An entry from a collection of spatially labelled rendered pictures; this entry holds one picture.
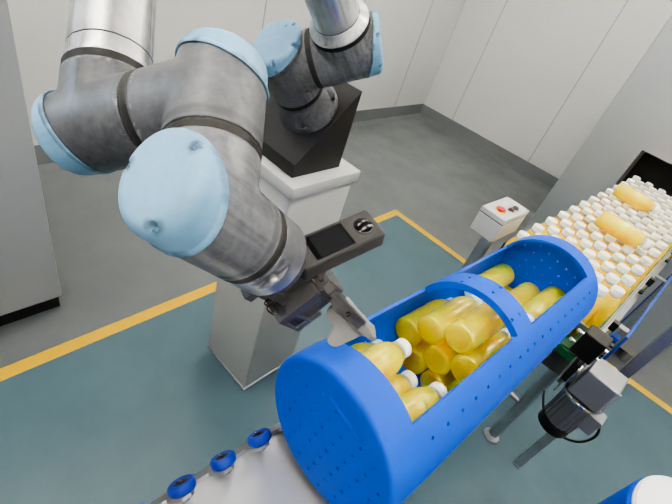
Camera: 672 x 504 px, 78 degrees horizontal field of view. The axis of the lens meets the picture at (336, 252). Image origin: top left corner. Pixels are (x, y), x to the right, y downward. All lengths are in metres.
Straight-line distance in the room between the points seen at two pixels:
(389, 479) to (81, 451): 1.46
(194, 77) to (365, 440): 0.51
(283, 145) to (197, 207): 1.03
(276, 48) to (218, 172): 0.87
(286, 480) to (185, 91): 0.69
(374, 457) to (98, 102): 0.54
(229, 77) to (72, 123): 0.16
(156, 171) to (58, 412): 1.75
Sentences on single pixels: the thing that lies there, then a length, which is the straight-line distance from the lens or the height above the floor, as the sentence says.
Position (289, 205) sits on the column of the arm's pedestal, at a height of 1.03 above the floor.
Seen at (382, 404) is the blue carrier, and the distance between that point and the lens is 0.63.
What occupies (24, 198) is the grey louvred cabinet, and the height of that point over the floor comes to 0.65.
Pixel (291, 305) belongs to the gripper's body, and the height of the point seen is 1.37.
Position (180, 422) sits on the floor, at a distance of 1.95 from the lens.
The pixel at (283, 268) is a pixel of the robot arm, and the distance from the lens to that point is 0.41.
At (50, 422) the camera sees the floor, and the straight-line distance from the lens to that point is 2.02.
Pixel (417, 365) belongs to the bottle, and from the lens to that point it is 1.01.
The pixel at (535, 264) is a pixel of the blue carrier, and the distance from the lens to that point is 1.36.
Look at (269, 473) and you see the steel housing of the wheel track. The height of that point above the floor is 0.93.
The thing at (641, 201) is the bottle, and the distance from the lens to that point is 2.37.
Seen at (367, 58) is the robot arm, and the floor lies 1.49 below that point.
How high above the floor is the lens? 1.73
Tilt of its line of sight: 37 degrees down
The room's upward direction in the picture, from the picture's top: 20 degrees clockwise
